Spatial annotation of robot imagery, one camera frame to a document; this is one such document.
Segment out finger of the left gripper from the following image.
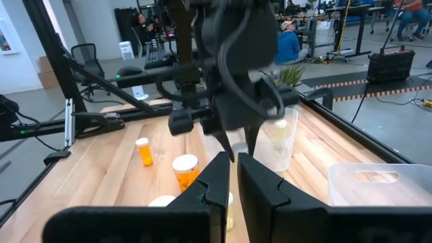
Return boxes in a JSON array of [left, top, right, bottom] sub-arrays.
[[209, 129, 236, 164], [243, 117, 265, 157]]

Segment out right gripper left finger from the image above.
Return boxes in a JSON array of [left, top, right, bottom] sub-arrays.
[[42, 151, 232, 243]]

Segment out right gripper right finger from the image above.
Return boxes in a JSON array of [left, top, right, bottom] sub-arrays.
[[237, 152, 432, 243]]

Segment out pale green pill bottle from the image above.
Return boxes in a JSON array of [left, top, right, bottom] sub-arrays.
[[272, 119, 289, 159]]

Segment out clear plastic bin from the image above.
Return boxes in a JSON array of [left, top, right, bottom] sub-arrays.
[[252, 107, 300, 172], [327, 163, 432, 207]]

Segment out potted succulent plant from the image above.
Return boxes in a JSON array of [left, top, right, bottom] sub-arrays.
[[268, 65, 307, 89]]

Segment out person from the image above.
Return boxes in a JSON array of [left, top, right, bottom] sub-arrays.
[[273, 20, 310, 65], [130, 11, 163, 45], [394, 0, 431, 42]]

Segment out black keyboard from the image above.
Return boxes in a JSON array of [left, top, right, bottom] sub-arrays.
[[144, 46, 177, 71]]

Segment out white floor device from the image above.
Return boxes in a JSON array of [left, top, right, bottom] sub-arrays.
[[130, 84, 150, 101]]

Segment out black striped floor mat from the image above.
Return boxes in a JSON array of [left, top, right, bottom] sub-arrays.
[[301, 70, 432, 103]]

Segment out white air purifier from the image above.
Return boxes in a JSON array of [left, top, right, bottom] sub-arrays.
[[118, 40, 136, 61]]

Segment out black clamp tool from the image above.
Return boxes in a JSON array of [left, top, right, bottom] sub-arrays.
[[72, 111, 126, 140]]

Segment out black standing desk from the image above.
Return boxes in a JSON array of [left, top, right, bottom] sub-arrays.
[[276, 3, 373, 64]]

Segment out black equipment case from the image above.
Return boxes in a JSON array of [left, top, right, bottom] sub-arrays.
[[365, 46, 416, 85]]

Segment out black office chair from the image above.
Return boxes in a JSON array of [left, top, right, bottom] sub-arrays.
[[70, 43, 111, 101]]

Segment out cardboard boxes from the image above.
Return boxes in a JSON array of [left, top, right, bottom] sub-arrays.
[[36, 55, 61, 90]]

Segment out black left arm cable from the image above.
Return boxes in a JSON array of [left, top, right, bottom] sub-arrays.
[[217, 6, 286, 121]]

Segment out black frame clamp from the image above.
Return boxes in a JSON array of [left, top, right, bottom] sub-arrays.
[[304, 86, 335, 111], [43, 150, 72, 167]]

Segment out black floor cable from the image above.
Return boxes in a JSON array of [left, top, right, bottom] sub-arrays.
[[350, 82, 371, 125]]

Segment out silver metal bracket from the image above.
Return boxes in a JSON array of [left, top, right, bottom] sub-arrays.
[[64, 97, 75, 148]]

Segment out black aluminium rig frame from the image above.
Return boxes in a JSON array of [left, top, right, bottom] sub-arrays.
[[0, 0, 416, 229]]

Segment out black device with cables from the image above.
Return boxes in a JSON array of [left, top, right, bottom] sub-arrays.
[[0, 94, 21, 142]]

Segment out framed wall picture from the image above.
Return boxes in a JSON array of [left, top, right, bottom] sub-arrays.
[[0, 18, 20, 56]]

